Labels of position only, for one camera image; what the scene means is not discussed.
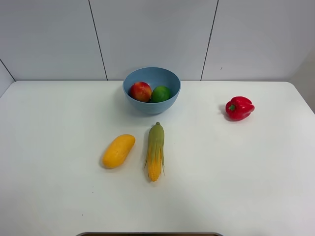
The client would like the yellow mango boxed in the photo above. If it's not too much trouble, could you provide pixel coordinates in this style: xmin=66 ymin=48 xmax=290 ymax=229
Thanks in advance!
xmin=102 ymin=134 xmax=135 ymax=169

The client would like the red bell pepper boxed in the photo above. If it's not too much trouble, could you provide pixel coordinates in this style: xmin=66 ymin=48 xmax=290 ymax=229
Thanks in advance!
xmin=225 ymin=96 xmax=255 ymax=121

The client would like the corn cob with husk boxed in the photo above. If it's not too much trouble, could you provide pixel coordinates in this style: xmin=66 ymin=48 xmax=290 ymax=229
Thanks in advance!
xmin=144 ymin=122 xmax=165 ymax=182

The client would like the blue plastic bowl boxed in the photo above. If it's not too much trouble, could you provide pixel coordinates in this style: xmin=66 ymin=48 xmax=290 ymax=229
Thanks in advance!
xmin=123 ymin=67 xmax=181 ymax=115

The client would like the green lime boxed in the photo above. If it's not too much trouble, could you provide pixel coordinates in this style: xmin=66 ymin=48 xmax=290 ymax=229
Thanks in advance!
xmin=151 ymin=86 xmax=171 ymax=103

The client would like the red apple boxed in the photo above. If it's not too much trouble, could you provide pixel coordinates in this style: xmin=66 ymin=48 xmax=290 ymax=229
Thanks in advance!
xmin=129 ymin=82 xmax=152 ymax=103

